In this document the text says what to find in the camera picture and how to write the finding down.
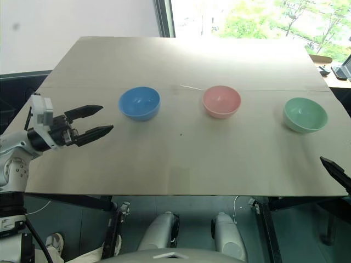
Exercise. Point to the green bowl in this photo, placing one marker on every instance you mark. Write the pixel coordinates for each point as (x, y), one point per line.
(305, 115)

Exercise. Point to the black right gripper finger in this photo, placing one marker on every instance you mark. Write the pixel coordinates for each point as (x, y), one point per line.
(336, 171)

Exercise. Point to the black table brace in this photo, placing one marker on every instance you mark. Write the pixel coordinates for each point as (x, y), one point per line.
(82, 202)
(307, 202)

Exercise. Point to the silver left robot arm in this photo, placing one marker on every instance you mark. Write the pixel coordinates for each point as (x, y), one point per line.
(15, 148)

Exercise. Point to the thin white strip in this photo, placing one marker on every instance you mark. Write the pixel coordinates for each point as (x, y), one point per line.
(190, 87)

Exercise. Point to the silver robot leg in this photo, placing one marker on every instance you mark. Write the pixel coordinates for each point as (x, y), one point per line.
(229, 235)
(160, 230)

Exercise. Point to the grey robot torso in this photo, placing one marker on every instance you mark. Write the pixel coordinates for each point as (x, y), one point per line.
(170, 256)

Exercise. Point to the beige trouser leg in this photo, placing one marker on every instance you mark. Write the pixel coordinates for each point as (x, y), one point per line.
(82, 256)

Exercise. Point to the blue bowl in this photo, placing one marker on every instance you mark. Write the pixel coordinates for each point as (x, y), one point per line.
(139, 103)

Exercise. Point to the dark laptop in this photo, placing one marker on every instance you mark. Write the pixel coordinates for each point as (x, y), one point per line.
(342, 69)

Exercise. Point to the white sneaker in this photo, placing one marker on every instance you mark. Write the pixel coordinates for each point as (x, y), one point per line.
(54, 243)

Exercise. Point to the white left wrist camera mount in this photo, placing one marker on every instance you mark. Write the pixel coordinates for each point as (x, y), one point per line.
(41, 109)

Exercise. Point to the silver right robot leg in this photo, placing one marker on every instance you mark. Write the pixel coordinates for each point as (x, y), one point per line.
(229, 235)

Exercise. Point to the red bowl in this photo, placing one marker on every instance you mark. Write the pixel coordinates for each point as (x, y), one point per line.
(221, 101)

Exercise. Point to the dark cabinet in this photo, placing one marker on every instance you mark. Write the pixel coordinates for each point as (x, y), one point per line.
(19, 87)

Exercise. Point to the dark window frame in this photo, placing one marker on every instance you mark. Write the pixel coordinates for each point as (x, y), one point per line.
(164, 17)

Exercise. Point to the wooden desk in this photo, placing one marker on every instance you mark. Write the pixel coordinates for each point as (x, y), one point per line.
(336, 82)

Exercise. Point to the black table leg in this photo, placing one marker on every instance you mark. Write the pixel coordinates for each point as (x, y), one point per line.
(112, 233)
(267, 233)

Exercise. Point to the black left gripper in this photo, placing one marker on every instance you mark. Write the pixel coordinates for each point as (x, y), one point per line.
(61, 131)

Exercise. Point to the silver left robot leg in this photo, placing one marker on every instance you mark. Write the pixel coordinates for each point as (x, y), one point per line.
(160, 230)

